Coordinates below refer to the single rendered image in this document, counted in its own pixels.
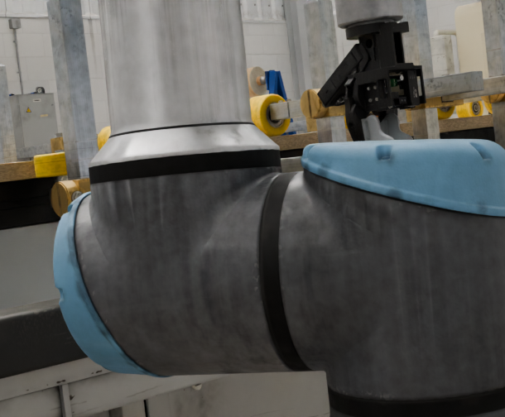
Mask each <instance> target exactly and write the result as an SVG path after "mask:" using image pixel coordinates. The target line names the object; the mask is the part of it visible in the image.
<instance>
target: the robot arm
mask: <svg viewBox="0 0 505 417"><path fill-rule="evenodd" d="M98 4H99V20H100V29H101V37H102V46H103V62H104V71H105V79H106V88H107V96H108V113H109V121H110V130H111V133H110V135H109V138H108V140H107V142H106V143H105V144H104V145H103V147H102V148H101V149H100V151H99V152H98V153H97V154H96V156H95V157H94V158H93V159H92V160H91V161H90V163H89V180H90V192H87V193H84V194H82V195H81V196H79V197H78V198H77V199H75V200H74V201H73V202H71V203H70V205H69V206H68V213H65V214H63V215H62V217H61V219H60V222H59V225H58V228H57V230H56V235H55V244H54V253H53V270H54V279H55V287H56V288H57V289H59V291H60V301H59V305H60V310H61V313H62V315H63V317H64V320H65V323H66V325H67V327H68V329H69V331H70V333H71V335H72V337H73V338H74V340H75V341H76V343H77V344H78V345H79V347H80V348H81V350H82V351H83V352H84V353H85V354H86V355H87V356H88V357H89V358H90V359H91V360H92V361H93V362H95V363H97V364H99V365H100V366H102V367H103V368H105V369H107V370H109V371H113V372H117V373H124V374H140V375H148V376H154V377H160V378H164V377H170V376H187V375H213V374H239V373H264V372H291V371H325V372H326V380H327V386H328V394H329V410H330V416H329V417H505V150H504V149H503V148H502V147H501V146H500V145H499V144H497V143H495V142H493V141H489V140H483V139H424V140H413V138H412V137H411V136H410V135H408V134H406V133H405V132H402V131H401V129H400V124H399V119H398V117H397V115H398V113H397V109H398V108H400V110H401V109H408V108H415V107H416V106H417V105H420V104H422V103H426V93H425V85H424V79H423V72H422V65H413V63H405V58H404V51H403V44H402V33H405V32H409V25H408V22H400V23H397V22H398V21H400V20H401V19H402V18H403V11H402V0H334V4H335V11H336V17H337V24H338V27H339V28H340V29H346V30H345V33H346V40H349V41H356V40H358V41H359V43H358V44H355V45H354V46H353V48H352V49H351V50H350V52H349V53H348V54H347V55H346V56H345V58H344V59H343V60H342V62H341V63H340V64H339V66H338V67H337V69H336V70H335V71H334V73H333V74H332V75H331V76H330V77H329V79H328V80H327V81H326V83H325V84H324V85H323V87H322V88H321V89H320V91H319V92H318V93H317V95H318V96H319V98H320V100H321V102H322V103H323V104H324V106H325V107H326V108H327V107H333V106H341V105H344V104H345V119H346V123H347V127H348V130H349V133H350V135H351V137H352V139H353V141H347V142H328V143H315V144H309V145H308V146H306V147H305V148H304V150H303V155H302V157H301V165H302V166H303V169H304V170H303V171H296V172H287V173H282V170H281V156H280V147H279V146H278V145H277V144H276V143H275V142H274V141H272V140H271V139H270V138H269V137H268V136H266V135H265V134H264V133H263V132H262V131H261V130H259V129H258V128H257V127H256V126H255V124H254V123H253V120H252V114H251V106H250V97H249V88H248V72H247V63H246V55H245V46H244V37H243V21H242V13H241V3H240V0H98ZM418 76H420V81H421V93H422V95H421V96H419V91H418V84H417V77H418ZM370 112H372V113H373V115H370V116H368V117H367V115H368V114H369V113H370ZM377 116H378V117H377Z"/></svg>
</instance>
